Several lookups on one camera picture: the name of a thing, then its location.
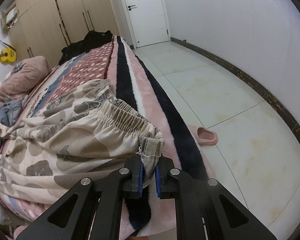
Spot beige bear print pants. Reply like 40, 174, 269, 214
0, 80, 164, 204

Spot pink slipper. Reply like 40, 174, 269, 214
187, 125, 218, 146

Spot blue denim jeans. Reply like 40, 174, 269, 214
0, 99, 23, 160

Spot pink plaid duvet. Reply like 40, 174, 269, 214
0, 56, 50, 106

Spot black clothes pile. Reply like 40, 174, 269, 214
58, 30, 113, 65

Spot yellow ukulele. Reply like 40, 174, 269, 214
0, 40, 17, 64

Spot beige wooden wardrobe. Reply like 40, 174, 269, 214
1, 0, 120, 67

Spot white door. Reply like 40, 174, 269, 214
122, 0, 170, 48

